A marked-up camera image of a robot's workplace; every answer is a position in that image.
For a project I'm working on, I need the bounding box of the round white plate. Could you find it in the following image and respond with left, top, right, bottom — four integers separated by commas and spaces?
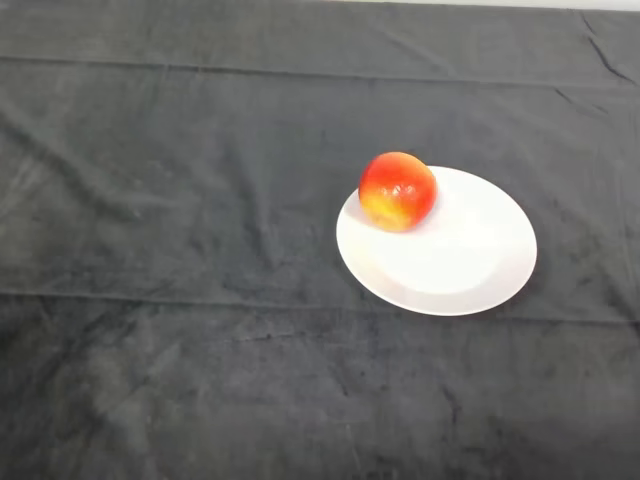
335, 165, 539, 318

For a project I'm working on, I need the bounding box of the red yellow apple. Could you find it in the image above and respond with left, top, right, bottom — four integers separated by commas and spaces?
358, 151, 439, 234

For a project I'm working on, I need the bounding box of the black cloth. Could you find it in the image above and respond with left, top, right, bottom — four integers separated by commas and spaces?
0, 0, 640, 480

